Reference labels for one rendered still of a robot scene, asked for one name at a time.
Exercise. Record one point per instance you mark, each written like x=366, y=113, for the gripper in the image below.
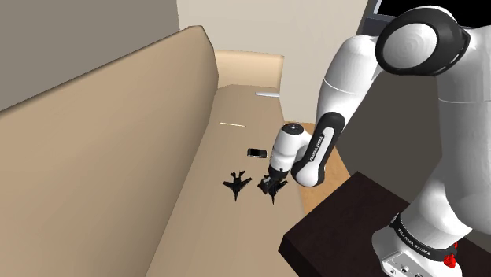
x=277, y=175

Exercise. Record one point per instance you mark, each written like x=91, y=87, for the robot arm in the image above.
x=460, y=134

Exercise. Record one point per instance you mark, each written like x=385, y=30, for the black toy jet plane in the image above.
x=235, y=185
x=273, y=195

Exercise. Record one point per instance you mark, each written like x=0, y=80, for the black phone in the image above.
x=257, y=152

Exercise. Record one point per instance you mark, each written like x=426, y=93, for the thin pale stick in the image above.
x=232, y=124

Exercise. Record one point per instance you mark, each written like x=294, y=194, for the flat white tablet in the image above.
x=267, y=94

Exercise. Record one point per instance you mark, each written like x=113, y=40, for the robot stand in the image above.
x=337, y=230

